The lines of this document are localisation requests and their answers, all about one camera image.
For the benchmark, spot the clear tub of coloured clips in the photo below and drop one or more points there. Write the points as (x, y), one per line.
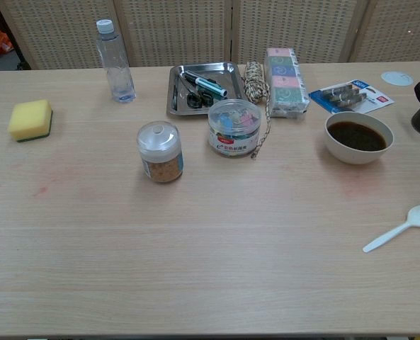
(234, 134)

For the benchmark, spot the yellow green sponge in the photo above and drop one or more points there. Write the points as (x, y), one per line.
(29, 118)

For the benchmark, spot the woven rattan folding screen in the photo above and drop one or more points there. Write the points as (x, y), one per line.
(177, 32)

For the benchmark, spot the white bowl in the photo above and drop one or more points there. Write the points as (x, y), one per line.
(355, 156)

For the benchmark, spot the stainless steel tray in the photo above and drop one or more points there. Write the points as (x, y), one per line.
(225, 72)

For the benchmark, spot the clear plastic water bottle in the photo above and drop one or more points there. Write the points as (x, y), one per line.
(115, 71)

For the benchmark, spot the green white marker pen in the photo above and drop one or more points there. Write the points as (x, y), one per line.
(209, 86)

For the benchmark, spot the multicolour sponge pack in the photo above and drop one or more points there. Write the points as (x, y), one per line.
(285, 92)

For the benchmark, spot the black scissors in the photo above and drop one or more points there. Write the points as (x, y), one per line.
(195, 101)

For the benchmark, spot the black marker pen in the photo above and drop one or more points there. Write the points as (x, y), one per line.
(190, 75)

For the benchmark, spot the clear lidded spice jar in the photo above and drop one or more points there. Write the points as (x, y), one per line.
(160, 159)

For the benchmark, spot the white round lid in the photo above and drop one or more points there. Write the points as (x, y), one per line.
(396, 78)

